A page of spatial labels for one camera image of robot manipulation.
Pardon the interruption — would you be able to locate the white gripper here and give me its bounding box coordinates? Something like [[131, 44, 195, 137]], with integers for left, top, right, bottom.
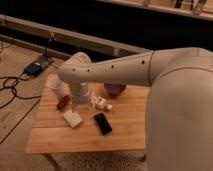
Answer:
[[69, 83, 91, 104]]

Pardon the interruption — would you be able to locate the small white bottle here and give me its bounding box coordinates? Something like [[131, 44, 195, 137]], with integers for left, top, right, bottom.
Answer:
[[92, 96, 112, 111]]

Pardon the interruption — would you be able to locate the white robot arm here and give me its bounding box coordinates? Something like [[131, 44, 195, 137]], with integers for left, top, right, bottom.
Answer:
[[58, 47, 213, 171]]

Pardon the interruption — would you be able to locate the small reddish brown object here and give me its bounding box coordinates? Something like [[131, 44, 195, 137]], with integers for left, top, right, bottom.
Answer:
[[56, 95, 70, 110]]

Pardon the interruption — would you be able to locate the translucent plastic cup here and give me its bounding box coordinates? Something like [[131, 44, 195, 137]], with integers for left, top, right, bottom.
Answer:
[[48, 78, 64, 100]]

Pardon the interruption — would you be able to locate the white rectangular block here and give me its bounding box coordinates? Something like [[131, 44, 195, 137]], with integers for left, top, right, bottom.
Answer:
[[63, 110, 82, 128]]

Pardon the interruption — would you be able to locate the dark red bowl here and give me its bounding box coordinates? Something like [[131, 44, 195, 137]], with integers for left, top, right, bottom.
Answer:
[[104, 84, 126, 97]]

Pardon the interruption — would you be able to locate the black smartphone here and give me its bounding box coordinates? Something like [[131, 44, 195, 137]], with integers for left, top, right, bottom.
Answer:
[[94, 113, 112, 135]]

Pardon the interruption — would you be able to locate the wooden table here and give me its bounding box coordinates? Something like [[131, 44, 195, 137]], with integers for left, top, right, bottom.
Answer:
[[25, 74, 149, 154]]

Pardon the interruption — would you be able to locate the black power adapter box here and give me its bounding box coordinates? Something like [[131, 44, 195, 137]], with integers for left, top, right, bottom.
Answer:
[[24, 63, 42, 76]]

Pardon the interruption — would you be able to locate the black floor cable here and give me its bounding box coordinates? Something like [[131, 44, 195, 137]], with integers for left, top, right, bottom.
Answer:
[[0, 53, 68, 145]]

